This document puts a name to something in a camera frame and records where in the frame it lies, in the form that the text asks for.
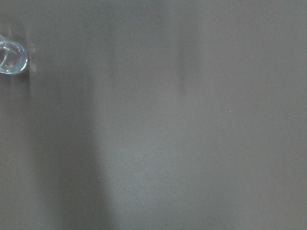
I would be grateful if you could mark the clear glass measuring cup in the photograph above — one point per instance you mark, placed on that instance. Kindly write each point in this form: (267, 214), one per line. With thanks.
(14, 58)

